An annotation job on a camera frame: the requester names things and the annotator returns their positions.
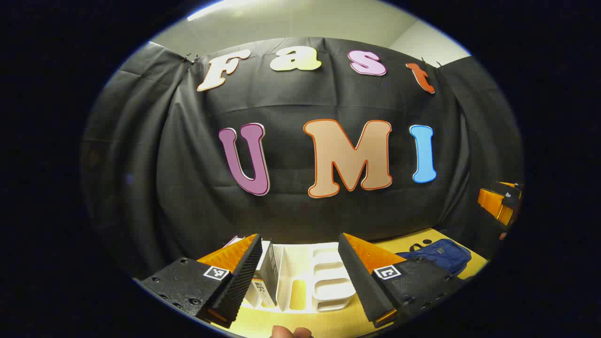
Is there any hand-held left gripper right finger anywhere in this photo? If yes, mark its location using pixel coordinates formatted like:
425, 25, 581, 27
338, 232, 470, 328

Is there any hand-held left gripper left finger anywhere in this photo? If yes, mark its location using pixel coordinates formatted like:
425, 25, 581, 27
141, 233, 263, 329

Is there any white bookshelf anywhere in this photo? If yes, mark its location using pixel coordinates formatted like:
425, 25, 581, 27
225, 237, 357, 314

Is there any blue schoolbag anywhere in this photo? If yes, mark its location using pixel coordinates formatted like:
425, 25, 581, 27
396, 238, 472, 275

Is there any black backdrop cloth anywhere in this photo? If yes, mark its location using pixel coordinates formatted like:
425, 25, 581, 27
80, 37, 524, 282

